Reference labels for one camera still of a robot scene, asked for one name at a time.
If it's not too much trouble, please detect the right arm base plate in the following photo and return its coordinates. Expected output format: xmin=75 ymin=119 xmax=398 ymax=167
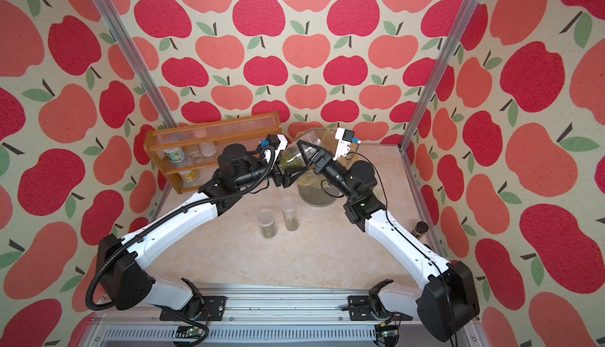
xmin=344 ymin=295 xmax=403 ymax=323

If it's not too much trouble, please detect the metal mesh trash bin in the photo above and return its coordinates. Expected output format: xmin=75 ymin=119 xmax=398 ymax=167
xmin=296 ymin=181 xmax=342 ymax=208

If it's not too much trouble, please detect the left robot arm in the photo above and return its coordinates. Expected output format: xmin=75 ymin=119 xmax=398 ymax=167
xmin=85 ymin=134 xmax=320 ymax=318

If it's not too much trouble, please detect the yellow plastic bin liner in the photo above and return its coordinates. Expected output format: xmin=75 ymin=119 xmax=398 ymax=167
xmin=292 ymin=127 xmax=365 ymax=192

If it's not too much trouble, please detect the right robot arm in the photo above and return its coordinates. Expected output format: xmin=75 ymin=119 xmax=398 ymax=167
xmin=293 ymin=140 xmax=480 ymax=345

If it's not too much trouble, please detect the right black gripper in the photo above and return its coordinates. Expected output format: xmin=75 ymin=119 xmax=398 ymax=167
xmin=303 ymin=141 xmax=355 ymax=205

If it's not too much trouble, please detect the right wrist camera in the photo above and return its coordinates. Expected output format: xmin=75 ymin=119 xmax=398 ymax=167
xmin=333 ymin=128 xmax=361 ymax=161

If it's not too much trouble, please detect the green white cup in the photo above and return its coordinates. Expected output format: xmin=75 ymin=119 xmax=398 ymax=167
xmin=163 ymin=147 xmax=186 ymax=164

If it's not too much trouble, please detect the white pink bottle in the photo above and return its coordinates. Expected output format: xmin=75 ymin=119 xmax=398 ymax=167
xmin=195 ymin=129 xmax=217 ymax=157

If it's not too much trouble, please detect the small dark bottle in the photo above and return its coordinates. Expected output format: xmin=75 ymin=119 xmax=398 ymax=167
xmin=411 ymin=221 xmax=429 ymax=238

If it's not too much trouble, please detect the aluminium frame rail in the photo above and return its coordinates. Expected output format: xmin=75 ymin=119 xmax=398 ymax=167
xmin=79 ymin=284 xmax=488 ymax=347

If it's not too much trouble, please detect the short clear plastic jar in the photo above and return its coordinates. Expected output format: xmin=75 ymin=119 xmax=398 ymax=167
xmin=257 ymin=208 xmax=277 ymax=238

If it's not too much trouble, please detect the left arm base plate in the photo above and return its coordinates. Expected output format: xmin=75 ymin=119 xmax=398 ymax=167
xmin=159 ymin=296 xmax=227 ymax=323

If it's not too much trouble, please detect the ribbed glass jar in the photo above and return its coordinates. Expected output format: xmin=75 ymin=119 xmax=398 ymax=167
xmin=280 ymin=128 xmax=337 ymax=171

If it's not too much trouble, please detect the left aluminium corner post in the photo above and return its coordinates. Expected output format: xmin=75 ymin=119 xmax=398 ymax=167
xmin=92 ymin=0 xmax=178 ymax=128

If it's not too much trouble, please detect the right aluminium corner post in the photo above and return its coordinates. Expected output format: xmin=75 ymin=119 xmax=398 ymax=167
xmin=400 ymin=0 xmax=481 ymax=155

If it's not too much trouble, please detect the aluminium corner post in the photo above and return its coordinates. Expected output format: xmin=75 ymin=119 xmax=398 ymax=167
xmin=92 ymin=0 xmax=178 ymax=128
xmin=400 ymin=0 xmax=481 ymax=155

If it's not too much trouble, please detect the yellow small can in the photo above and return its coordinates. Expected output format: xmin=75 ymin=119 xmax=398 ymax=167
xmin=178 ymin=169 xmax=199 ymax=183

